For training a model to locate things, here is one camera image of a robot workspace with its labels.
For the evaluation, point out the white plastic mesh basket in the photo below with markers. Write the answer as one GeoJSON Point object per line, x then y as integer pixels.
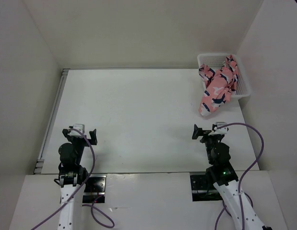
{"type": "Point", "coordinates": [216, 60]}

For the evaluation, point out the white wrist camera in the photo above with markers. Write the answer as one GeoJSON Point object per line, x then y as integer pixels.
{"type": "Point", "coordinates": [221, 129]}
{"type": "Point", "coordinates": [77, 130]}

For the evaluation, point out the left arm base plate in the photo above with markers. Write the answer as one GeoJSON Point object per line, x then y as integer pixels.
{"type": "Point", "coordinates": [95, 189]}

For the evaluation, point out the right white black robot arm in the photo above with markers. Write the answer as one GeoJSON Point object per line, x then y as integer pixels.
{"type": "Point", "coordinates": [224, 178]}

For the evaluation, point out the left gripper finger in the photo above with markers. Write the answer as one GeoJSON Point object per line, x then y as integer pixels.
{"type": "Point", "coordinates": [66, 133]}
{"type": "Point", "coordinates": [93, 138]}

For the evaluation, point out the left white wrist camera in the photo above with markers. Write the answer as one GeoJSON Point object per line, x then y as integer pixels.
{"type": "Point", "coordinates": [77, 130]}

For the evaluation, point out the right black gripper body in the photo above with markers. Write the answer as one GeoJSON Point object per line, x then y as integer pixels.
{"type": "Point", "coordinates": [209, 140]}

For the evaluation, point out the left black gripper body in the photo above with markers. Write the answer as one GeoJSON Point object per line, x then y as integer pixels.
{"type": "Point", "coordinates": [79, 143]}

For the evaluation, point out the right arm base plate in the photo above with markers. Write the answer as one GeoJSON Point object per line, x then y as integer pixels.
{"type": "Point", "coordinates": [202, 189]}

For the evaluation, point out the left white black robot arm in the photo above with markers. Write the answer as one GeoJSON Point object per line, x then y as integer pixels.
{"type": "Point", "coordinates": [73, 176]}

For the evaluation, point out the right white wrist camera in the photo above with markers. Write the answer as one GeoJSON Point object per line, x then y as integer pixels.
{"type": "Point", "coordinates": [221, 129]}

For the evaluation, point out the pink shark print shorts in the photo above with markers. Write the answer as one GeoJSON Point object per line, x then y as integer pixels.
{"type": "Point", "coordinates": [220, 85]}

